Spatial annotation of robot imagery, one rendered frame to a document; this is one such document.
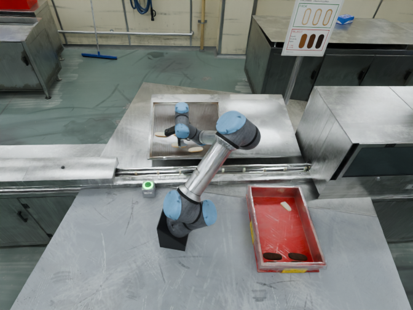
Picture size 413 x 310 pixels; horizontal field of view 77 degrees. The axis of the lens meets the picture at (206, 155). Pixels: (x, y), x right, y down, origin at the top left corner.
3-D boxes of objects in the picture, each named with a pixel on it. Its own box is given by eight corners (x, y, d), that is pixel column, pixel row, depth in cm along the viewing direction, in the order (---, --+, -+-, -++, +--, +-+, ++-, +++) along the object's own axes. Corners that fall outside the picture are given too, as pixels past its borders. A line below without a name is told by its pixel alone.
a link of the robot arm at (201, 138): (273, 135, 119) (203, 131, 155) (261, 123, 112) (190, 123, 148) (266, 157, 117) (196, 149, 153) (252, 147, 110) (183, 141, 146)
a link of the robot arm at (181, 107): (174, 111, 137) (174, 100, 142) (174, 125, 146) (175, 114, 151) (188, 112, 138) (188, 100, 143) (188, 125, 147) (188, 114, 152)
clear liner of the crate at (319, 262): (255, 274, 127) (259, 267, 120) (243, 193, 161) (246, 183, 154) (322, 274, 129) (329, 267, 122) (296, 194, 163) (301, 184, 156)
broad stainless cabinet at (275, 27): (254, 118, 349) (271, 42, 275) (241, 77, 420) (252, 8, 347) (387, 117, 366) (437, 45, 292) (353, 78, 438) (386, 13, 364)
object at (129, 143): (114, 235, 224) (88, 175, 165) (152, 144, 304) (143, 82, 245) (325, 267, 214) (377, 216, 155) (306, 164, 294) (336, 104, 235)
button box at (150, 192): (142, 201, 158) (140, 190, 150) (144, 190, 163) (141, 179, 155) (156, 200, 159) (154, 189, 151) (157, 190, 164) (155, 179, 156)
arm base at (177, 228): (185, 242, 130) (199, 238, 125) (163, 229, 123) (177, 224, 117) (190, 216, 140) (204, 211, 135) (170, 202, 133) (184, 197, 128)
